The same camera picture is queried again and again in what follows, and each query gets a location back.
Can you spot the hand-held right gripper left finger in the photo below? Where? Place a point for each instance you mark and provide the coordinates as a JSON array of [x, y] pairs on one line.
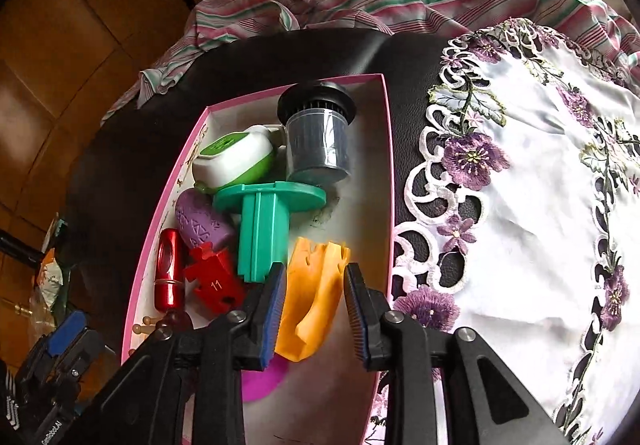
[[274, 320]]

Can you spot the crumpled plastic bag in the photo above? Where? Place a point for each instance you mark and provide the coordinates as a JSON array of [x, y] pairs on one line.
[[50, 270]]

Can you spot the red metallic tube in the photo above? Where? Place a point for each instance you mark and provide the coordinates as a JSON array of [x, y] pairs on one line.
[[167, 275]]

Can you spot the black cylindrical filter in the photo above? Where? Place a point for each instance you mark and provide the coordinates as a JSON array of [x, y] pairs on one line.
[[315, 140]]

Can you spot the brown pin brush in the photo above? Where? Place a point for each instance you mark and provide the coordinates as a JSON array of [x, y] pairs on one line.
[[175, 320]]

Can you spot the purple round stamp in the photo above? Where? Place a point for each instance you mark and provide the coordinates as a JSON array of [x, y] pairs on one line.
[[257, 382]]

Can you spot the white embroidered floral tablecloth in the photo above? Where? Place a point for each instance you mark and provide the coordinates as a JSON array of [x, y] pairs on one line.
[[530, 185]]

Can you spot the wooden wardrobe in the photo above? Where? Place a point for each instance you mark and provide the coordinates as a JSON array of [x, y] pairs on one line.
[[100, 25]]

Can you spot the white and green case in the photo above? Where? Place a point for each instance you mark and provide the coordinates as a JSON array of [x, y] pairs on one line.
[[235, 165]]

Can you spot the green plastic spool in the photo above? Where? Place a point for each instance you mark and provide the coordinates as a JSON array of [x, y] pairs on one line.
[[262, 235]]

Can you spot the pink cardboard box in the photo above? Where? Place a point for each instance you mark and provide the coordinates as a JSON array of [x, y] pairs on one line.
[[360, 175]]

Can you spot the purple patterned egg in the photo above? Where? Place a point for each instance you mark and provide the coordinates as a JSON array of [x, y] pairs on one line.
[[200, 220]]

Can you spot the orange yellow plastic piece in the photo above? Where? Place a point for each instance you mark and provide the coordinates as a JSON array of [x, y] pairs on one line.
[[315, 295]]

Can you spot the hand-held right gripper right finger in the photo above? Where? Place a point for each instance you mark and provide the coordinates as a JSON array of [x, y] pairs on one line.
[[359, 320]]

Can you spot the red puzzle piece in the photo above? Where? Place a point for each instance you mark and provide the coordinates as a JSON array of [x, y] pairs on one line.
[[212, 282]]

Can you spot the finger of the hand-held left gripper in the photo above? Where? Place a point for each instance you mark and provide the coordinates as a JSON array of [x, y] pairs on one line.
[[67, 332], [92, 350]]

